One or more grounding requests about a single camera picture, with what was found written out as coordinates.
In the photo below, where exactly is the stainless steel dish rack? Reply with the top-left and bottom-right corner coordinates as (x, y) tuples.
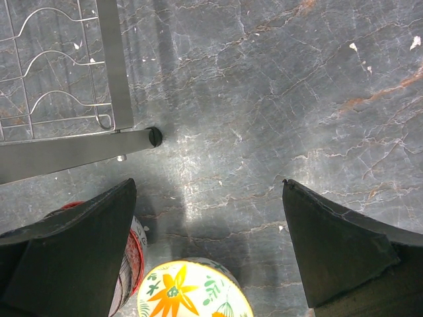
(1, 1), (163, 184)

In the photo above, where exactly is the yellow floral bowl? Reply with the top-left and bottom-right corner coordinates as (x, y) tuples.
(137, 257), (254, 317)

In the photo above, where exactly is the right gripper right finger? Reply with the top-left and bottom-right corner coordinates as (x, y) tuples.
(282, 180), (422, 316)

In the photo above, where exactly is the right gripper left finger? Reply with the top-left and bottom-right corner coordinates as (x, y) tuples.
(1, 178), (137, 316)

